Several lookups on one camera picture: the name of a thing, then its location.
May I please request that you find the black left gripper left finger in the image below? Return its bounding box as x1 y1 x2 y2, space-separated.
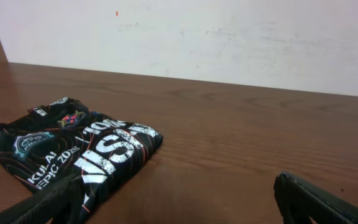
0 174 83 224

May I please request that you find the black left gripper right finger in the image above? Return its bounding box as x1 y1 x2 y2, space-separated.
273 172 358 224

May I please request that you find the black printed folded shirt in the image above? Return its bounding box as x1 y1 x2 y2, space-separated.
0 97 163 223

